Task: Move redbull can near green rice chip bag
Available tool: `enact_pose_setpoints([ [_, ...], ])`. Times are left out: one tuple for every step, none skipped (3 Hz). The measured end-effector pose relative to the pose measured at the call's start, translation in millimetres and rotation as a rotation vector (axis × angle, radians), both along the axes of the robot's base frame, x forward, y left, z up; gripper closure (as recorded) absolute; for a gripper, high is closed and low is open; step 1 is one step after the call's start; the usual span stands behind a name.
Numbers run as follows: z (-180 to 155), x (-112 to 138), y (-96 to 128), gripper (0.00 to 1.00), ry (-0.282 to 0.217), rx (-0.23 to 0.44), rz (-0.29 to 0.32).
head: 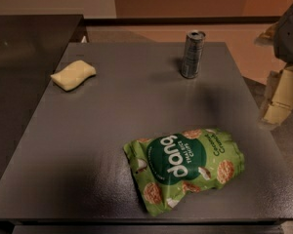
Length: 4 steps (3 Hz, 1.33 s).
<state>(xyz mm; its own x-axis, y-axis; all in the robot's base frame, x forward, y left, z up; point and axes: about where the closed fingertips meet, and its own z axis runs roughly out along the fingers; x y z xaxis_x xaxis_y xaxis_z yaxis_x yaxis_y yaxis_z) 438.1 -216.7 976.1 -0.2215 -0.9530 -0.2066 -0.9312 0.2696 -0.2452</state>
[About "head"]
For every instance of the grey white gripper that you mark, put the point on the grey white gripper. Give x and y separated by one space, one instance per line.
290 38

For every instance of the silver redbull can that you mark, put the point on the silver redbull can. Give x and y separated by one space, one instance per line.
194 45

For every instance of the green rice chip bag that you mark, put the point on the green rice chip bag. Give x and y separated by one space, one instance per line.
168 168

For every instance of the yellow sponge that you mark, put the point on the yellow sponge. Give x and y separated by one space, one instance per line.
73 75

